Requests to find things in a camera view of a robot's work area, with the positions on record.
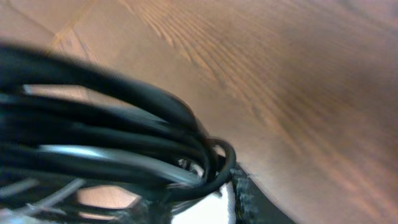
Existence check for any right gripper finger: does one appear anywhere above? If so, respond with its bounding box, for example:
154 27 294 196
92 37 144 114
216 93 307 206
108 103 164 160
231 164 295 224

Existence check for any black usb cable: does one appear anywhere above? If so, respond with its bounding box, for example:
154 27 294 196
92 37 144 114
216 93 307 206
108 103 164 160
0 43 237 224

